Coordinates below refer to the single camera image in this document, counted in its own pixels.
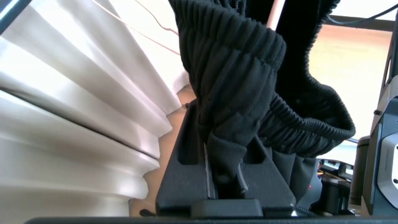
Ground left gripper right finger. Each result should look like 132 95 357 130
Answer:
236 136 297 217

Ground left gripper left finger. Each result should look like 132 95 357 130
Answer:
155 99 219 217

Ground black shorts with white cords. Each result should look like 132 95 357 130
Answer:
167 0 357 203

